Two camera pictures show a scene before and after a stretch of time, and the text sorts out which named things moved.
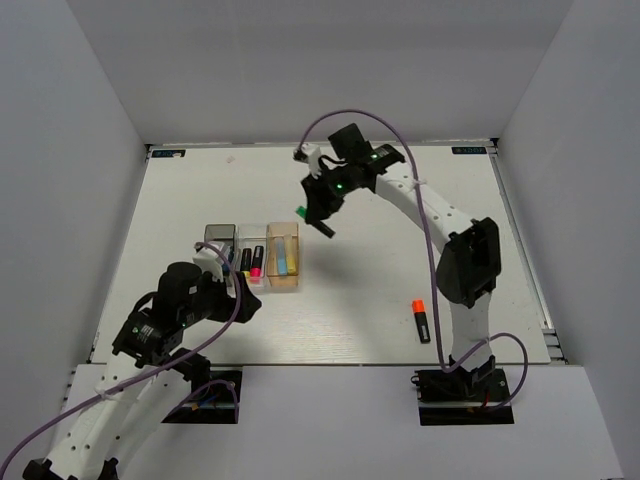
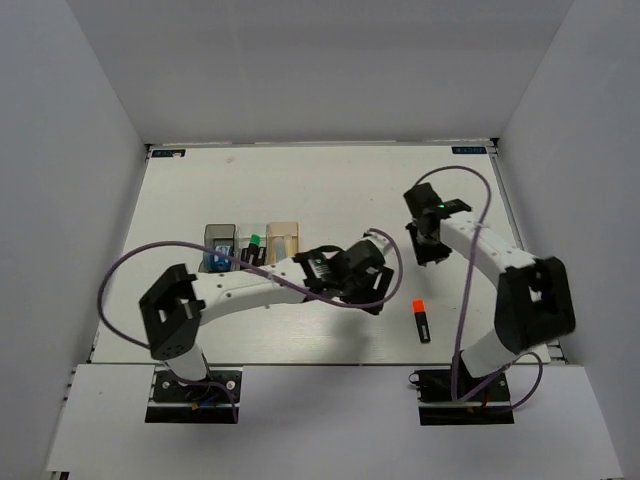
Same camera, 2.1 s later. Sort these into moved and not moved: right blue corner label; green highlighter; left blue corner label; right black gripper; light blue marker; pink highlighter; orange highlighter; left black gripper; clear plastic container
Moved: green highlighter; right black gripper; left black gripper
Not moved: pink highlighter; left blue corner label; orange highlighter; clear plastic container; right blue corner label; light blue marker
